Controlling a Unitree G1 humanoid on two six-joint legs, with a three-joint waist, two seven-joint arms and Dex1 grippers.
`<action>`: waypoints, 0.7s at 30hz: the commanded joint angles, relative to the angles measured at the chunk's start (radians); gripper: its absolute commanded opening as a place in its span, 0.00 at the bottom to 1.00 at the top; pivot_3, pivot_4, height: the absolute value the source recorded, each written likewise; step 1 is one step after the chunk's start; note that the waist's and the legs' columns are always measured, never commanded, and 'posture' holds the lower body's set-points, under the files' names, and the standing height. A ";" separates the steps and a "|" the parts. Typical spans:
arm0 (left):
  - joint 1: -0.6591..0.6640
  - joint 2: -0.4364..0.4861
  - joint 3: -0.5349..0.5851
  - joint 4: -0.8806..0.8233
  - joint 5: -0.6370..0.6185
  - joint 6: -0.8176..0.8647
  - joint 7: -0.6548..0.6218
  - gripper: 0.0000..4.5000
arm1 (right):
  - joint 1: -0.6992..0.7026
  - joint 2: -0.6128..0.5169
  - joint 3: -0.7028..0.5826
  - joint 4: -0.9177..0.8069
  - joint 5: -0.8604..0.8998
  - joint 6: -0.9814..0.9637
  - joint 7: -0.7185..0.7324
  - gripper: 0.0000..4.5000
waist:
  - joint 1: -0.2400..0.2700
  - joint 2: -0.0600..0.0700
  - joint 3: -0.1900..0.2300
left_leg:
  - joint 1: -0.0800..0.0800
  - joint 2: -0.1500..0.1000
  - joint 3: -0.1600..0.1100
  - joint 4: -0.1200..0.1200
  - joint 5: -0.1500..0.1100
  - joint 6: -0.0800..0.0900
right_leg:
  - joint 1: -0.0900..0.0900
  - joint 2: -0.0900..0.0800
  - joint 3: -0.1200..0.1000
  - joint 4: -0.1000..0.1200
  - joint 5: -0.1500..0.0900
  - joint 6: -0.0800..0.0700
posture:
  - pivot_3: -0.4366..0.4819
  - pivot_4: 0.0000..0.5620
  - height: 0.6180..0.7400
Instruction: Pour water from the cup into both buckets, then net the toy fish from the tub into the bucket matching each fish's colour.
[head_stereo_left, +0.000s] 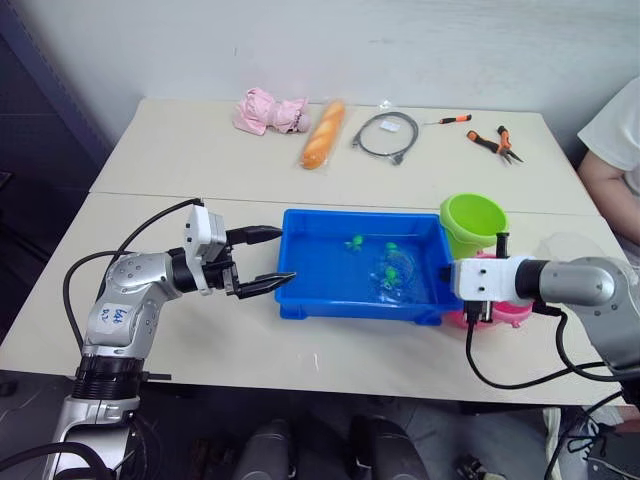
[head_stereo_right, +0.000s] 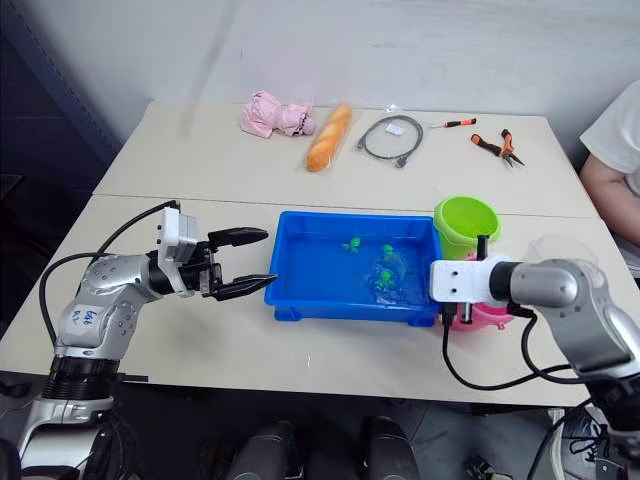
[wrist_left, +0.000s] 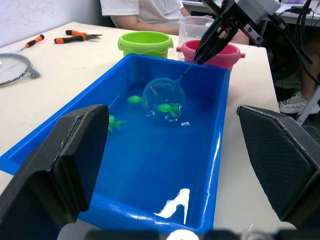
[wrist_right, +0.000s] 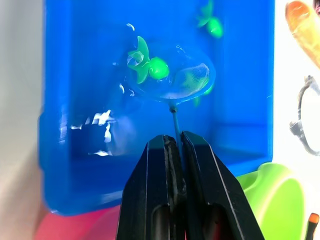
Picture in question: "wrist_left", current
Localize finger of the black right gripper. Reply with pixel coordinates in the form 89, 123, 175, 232
193, 16, 227, 62
197, 26, 238, 66

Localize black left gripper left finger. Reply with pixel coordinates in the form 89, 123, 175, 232
0, 104, 110, 240

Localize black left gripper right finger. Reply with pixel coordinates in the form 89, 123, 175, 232
236, 104, 320, 229

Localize blue round fish net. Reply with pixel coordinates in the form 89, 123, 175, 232
141, 59, 198, 121

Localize clear plastic measuring cup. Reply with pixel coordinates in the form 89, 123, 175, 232
178, 15, 216, 47

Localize pink plastic bucket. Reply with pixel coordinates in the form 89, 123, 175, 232
176, 39, 246, 71

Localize green plastic bucket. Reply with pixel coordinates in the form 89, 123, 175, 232
117, 30, 175, 60

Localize green toy fish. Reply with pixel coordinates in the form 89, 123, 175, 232
127, 95, 143, 105
157, 102, 182, 119
107, 114, 126, 134

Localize blue plastic tub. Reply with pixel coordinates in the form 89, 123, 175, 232
0, 52, 231, 235

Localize white sneaker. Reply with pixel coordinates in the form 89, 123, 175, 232
278, 90, 320, 115

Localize person in white shirt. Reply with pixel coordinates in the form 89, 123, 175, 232
99, 0, 214, 36

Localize orange black screwdriver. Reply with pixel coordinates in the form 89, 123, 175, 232
17, 33, 46, 53

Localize orange black pliers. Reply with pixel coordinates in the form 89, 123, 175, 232
53, 29, 104, 45

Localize silver metal frame leg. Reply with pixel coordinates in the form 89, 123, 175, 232
296, 84, 320, 126

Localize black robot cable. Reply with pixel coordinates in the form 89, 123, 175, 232
293, 0, 320, 87

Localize black cable in plastic bag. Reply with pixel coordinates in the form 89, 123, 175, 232
0, 52, 43, 89

